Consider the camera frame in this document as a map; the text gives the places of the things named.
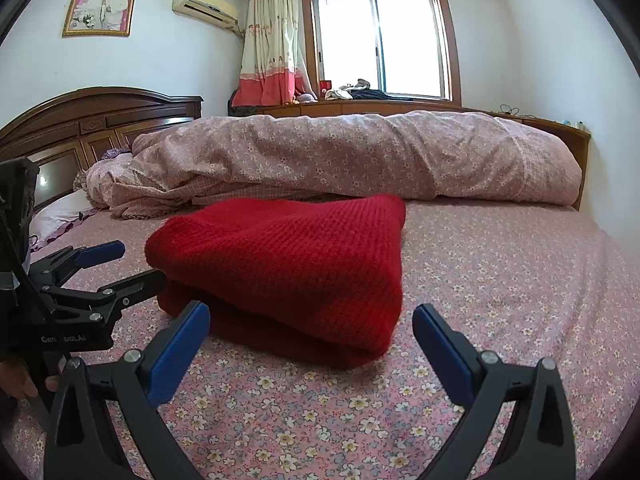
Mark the cream curtain with red hem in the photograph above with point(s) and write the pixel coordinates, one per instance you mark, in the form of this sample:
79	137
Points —
270	35

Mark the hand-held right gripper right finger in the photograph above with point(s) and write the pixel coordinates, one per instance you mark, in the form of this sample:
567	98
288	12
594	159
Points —
445	355

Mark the dark wooden headboard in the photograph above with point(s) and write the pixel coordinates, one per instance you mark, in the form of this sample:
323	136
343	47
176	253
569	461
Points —
100	110

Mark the cream wall air conditioner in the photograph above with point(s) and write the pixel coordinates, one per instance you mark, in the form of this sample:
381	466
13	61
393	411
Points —
200	5

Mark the white and purple pillow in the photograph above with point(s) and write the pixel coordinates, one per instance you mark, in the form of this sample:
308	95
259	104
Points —
60	215

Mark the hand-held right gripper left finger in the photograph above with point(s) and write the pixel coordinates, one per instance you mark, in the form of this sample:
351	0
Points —
177	355

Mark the pile of clothes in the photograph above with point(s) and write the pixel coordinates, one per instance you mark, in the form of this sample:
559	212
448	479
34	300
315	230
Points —
367	94

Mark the wooden framed window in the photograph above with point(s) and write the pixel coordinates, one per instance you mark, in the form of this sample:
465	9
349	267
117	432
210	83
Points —
380	40

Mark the person's left hand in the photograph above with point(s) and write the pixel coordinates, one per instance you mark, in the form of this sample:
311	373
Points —
17	380

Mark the purple cloth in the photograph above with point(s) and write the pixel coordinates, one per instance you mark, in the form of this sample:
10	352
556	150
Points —
115	153

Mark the pink floral bed sheet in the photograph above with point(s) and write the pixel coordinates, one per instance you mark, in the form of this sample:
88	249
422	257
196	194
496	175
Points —
500	285

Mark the pink floral quilt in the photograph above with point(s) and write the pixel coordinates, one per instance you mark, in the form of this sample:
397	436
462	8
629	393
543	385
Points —
350	160

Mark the red knitted sweater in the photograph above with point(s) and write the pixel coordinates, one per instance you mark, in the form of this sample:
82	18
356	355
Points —
290	260

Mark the wooden window ledge cabinet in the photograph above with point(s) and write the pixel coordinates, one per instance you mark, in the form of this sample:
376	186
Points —
582	145

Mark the red cup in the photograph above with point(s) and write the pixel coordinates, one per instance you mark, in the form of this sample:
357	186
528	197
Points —
326	86

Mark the framed wall photo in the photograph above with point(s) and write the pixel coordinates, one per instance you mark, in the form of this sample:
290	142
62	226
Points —
100	2

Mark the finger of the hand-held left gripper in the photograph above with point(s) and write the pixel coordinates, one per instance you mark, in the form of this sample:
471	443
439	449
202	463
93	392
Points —
102	252
135	285

